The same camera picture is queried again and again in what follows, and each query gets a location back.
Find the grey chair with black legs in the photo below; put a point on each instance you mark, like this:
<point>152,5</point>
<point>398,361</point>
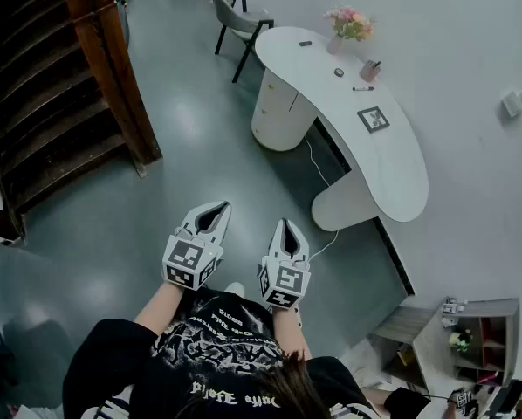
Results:
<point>239,18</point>

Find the white wall socket box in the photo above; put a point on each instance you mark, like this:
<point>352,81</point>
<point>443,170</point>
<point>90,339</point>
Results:
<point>512,103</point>

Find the person's left forearm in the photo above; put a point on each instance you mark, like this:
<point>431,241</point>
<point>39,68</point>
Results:
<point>158,308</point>

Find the white sneaker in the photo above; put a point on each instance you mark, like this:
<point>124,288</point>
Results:
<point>235,289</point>

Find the small black box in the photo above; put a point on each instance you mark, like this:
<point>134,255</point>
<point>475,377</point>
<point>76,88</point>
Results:
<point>305,43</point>

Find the grey shelf unit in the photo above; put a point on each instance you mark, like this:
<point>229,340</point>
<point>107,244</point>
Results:
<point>431,347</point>

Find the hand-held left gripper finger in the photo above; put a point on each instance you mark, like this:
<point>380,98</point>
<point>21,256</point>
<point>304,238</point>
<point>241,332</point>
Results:
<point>190,221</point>
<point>222,229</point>

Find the black picture frame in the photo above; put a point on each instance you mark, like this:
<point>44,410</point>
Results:
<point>373,119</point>

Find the black and white marker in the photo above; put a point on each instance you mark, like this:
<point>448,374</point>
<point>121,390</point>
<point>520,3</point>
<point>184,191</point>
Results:
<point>362,88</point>

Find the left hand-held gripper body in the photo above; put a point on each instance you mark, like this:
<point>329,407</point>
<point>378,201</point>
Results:
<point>184,256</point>

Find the pink flower bouquet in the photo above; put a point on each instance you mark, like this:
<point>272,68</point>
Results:
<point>350,22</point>

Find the black printed t-shirt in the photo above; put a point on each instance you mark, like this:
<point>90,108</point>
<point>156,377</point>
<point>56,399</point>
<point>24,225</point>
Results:
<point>217,356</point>

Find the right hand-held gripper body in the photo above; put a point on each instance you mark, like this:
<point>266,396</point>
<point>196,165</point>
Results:
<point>287,279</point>

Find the small potted plant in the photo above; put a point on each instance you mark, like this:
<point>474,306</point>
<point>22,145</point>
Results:
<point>460,341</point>

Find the pink vase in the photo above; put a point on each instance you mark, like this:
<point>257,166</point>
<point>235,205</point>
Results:
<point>334,45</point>

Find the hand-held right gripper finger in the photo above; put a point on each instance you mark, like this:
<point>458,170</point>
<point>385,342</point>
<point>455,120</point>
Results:
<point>277,245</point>
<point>303,247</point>

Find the dark wooden staircase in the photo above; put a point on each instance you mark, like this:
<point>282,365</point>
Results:
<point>38,103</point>

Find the white curved desk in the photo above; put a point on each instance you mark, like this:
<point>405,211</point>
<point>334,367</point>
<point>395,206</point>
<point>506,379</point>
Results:
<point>374,155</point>

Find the pink pen cup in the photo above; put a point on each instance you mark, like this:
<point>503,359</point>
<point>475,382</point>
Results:
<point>368,71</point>

